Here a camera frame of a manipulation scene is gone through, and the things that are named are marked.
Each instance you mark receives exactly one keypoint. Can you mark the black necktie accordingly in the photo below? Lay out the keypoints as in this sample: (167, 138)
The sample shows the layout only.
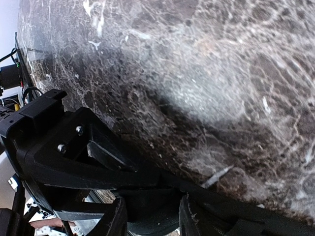
(175, 203)

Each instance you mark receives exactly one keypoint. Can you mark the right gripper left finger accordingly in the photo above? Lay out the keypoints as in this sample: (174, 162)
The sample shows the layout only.
(114, 221)

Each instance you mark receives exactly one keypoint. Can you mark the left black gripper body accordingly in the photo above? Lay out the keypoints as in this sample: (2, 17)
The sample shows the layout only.
(35, 137)

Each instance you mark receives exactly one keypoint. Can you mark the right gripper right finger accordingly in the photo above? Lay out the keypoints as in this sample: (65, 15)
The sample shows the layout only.
(205, 216)

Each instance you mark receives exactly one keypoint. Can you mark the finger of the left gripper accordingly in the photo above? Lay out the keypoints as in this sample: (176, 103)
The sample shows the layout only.
(94, 152)
(63, 197)

